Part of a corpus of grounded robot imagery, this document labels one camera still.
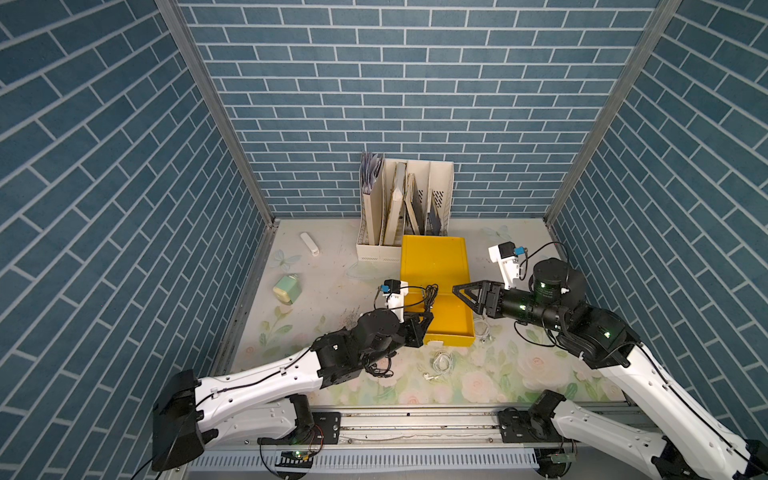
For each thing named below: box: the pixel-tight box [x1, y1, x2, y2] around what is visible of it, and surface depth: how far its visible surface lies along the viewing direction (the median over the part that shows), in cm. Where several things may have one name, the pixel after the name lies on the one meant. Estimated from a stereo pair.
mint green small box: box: [273, 274, 302, 305], surface depth 96 cm
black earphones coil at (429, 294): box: [398, 283, 439, 312], surface depth 72 cm
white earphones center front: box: [423, 350, 453, 380], surface depth 86 cm
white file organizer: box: [356, 152, 454, 263], surface depth 105 cm
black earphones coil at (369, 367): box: [364, 356, 395, 379], surface depth 84 cm
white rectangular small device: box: [300, 232, 319, 257], surface depth 111 cm
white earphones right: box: [474, 313, 494, 344], surface depth 92 cm
